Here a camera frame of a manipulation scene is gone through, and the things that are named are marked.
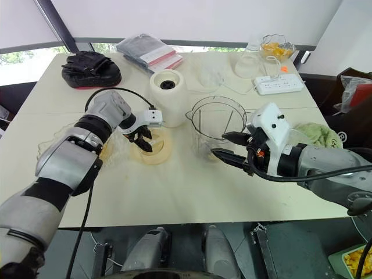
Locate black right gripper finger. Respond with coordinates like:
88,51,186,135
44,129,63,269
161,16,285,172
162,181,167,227
221,131,251,146
210,148,250,173

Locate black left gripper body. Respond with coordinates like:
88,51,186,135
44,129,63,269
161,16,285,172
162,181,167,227
126,124,146,144

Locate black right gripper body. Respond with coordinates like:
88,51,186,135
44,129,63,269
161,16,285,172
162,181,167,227
245,127,271,177

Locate cream round blender lid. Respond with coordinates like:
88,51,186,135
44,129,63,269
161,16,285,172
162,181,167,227
130,127,173,166

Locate clear blender jar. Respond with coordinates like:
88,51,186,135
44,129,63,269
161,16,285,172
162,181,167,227
185,95,248,164

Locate clear glass fruit plate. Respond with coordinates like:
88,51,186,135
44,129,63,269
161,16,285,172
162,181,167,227
36,121,137,169

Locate glass bowl of orange fruit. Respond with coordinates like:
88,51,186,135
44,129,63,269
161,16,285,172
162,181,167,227
259,34,296,62

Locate green container of yellow food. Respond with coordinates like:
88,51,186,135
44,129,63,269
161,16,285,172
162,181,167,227
328,243,372,279

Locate cream blender base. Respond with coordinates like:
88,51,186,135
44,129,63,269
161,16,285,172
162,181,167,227
149,69,188,128

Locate green cloth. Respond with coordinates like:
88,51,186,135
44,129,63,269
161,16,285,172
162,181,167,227
292,122,346,151

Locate clear plastic measuring cup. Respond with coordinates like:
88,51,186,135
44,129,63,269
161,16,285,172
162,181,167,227
198,61,227,91

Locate white power strip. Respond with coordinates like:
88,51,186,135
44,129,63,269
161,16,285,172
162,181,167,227
254,73,303,96

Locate clear glass flask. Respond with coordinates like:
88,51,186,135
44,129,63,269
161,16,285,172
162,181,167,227
234,37,263,78

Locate black glove on pad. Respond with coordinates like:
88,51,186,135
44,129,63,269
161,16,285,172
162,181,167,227
61,51,123,90

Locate stack of plastic bags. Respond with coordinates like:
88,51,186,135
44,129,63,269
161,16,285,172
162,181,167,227
116,34,184,77

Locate grey rounded robot leg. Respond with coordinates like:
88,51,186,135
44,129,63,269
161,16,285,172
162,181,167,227
120,226,173,276
204,224,241,279

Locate dark brown bag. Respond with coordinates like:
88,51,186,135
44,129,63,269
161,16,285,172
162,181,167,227
321,67,372,149

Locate clear plastic bag with red item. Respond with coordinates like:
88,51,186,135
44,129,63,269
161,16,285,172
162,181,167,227
333,74,372,115

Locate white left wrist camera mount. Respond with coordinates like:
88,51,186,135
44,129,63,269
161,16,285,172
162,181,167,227
121,108,164,136

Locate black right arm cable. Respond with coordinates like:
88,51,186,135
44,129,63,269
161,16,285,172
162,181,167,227
246,145,372,183

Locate white power strip cord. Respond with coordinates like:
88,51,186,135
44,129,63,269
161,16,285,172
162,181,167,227
264,55,282,80

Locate black table leg bracket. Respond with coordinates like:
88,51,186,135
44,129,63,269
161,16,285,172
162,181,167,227
252,223,280,279
92,241,115,279

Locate dark window frame post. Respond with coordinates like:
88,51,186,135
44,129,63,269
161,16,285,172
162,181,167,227
33,0,78,55

